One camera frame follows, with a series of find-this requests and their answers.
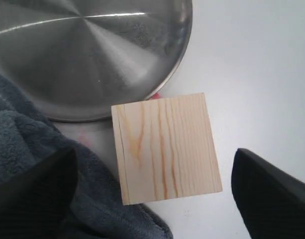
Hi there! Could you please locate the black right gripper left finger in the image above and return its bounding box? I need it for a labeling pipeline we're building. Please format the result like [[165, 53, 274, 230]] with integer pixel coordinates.
[[0, 148, 78, 239]]

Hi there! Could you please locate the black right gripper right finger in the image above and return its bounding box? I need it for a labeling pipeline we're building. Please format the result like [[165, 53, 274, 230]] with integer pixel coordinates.
[[231, 148, 305, 239]]

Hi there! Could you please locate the blue-grey fleece towel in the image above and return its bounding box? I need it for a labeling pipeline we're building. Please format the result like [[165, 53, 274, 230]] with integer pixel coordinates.
[[0, 75, 173, 239]]

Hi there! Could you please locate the light wooden cube block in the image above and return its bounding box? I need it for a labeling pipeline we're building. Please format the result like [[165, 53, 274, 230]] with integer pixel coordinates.
[[111, 93, 222, 205]]

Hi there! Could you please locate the round stainless steel plate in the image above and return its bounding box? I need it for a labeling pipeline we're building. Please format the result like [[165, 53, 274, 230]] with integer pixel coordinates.
[[0, 0, 193, 122]]

